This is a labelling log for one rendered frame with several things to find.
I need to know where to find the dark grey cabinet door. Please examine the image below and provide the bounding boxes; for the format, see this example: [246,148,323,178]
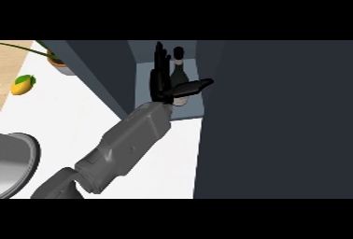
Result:
[192,39,353,200]

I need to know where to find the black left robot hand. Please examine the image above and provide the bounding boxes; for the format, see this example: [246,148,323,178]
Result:
[149,40,215,105]

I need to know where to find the dark grey cabinet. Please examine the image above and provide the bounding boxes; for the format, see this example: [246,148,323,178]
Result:
[39,39,206,121]

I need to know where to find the round grey metal basin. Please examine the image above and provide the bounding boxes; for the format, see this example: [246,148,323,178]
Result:
[0,132,42,200]

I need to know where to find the green plant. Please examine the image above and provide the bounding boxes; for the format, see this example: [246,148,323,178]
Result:
[0,39,62,62]

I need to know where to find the yellow lemon with green leaf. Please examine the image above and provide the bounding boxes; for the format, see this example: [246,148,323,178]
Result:
[10,74,38,96]

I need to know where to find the dark green wine bottle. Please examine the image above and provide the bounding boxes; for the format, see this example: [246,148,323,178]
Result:
[168,46,192,107]

